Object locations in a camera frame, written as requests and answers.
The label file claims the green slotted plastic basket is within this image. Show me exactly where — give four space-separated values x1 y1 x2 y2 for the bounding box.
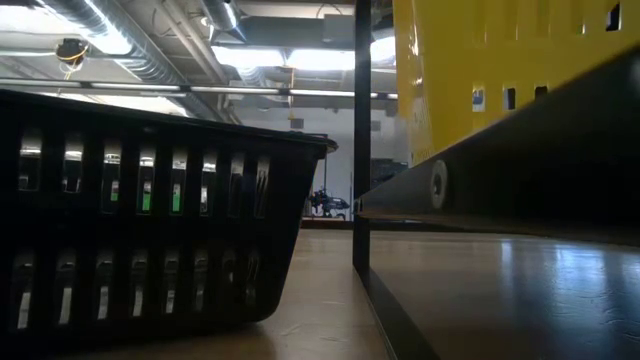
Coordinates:
108 179 184 214

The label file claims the yellow slotted plastic basket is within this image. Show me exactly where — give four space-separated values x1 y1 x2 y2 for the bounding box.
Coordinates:
392 0 640 166

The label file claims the black framed shelf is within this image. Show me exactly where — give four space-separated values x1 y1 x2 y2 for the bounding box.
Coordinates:
352 0 640 360

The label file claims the distant wooden table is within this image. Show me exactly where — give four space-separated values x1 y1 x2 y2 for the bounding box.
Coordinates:
299 217 356 231

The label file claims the ceiling light panel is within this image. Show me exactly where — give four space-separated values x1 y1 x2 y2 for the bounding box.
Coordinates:
209 37 397 72

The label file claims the grey ceiling pipe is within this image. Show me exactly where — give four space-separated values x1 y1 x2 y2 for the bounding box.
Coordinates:
0 78 399 100

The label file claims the black slotted plastic basket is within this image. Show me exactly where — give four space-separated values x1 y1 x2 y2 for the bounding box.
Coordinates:
0 89 339 351

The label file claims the silver ceiling duct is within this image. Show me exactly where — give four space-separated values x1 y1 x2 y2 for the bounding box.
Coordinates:
44 0 226 121

